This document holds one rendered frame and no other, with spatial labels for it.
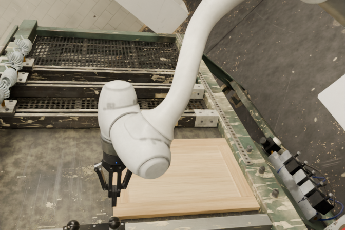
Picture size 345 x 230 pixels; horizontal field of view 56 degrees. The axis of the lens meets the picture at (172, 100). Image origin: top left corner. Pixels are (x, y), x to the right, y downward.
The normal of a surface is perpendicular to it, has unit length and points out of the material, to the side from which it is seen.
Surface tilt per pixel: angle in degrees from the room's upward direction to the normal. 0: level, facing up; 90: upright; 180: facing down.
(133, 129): 22
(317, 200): 0
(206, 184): 55
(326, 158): 0
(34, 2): 90
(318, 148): 0
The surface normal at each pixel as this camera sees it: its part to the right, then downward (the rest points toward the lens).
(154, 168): 0.37, 0.61
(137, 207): 0.12, -0.85
